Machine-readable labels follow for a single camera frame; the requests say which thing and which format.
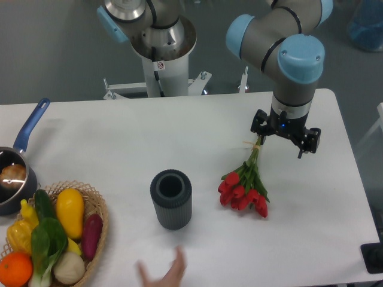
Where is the small yellow pepper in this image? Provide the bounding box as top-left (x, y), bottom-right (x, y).
top-left (20, 199), bottom-right (39, 228)

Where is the green bok choy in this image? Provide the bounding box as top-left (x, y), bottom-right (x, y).
top-left (28, 218), bottom-right (68, 286)

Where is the dark green cucumber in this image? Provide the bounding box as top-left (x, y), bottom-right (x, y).
top-left (34, 189), bottom-right (57, 222)

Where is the blue handled saucepan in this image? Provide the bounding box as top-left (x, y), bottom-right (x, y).
top-left (1, 98), bottom-right (50, 216)

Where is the dark grey ribbed vase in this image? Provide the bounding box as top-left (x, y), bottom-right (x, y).
top-left (150, 169), bottom-right (192, 230)

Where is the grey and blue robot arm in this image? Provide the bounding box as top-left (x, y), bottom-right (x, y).
top-left (97, 1), bottom-right (333, 153)

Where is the yellow bell pepper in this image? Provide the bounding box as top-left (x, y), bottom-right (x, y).
top-left (7, 219), bottom-right (32, 255)

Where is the yellow banana piece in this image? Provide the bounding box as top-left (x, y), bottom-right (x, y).
top-left (66, 238), bottom-right (82, 256)

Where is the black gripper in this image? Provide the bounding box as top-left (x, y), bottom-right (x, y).
top-left (250, 109), bottom-right (321, 158)

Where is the black device at table edge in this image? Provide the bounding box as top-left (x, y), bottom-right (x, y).
top-left (360, 242), bottom-right (382, 274)

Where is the woven wicker basket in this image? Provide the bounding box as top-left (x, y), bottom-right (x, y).
top-left (1, 181), bottom-right (108, 286)

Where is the beige garlic bulb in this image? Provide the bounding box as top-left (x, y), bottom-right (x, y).
top-left (53, 252), bottom-right (85, 285)

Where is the brown bread roll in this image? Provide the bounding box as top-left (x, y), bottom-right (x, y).
top-left (1, 164), bottom-right (26, 190)

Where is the purple eggplant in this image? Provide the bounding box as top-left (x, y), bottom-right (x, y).
top-left (81, 213), bottom-right (103, 261)

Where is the orange fruit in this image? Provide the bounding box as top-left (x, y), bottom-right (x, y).
top-left (1, 252), bottom-right (33, 287)

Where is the blue transparent container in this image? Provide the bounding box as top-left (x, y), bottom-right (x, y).
top-left (346, 0), bottom-right (382, 53)

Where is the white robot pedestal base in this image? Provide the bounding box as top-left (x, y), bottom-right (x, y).
top-left (104, 16), bottom-right (212, 100)

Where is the yellow squash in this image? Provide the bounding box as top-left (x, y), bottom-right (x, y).
top-left (56, 188), bottom-right (84, 240)

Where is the blurred human hand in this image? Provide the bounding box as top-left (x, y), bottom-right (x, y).
top-left (137, 246), bottom-right (187, 287)

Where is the red tulip bouquet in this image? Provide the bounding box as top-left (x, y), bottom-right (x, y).
top-left (218, 138), bottom-right (269, 218)

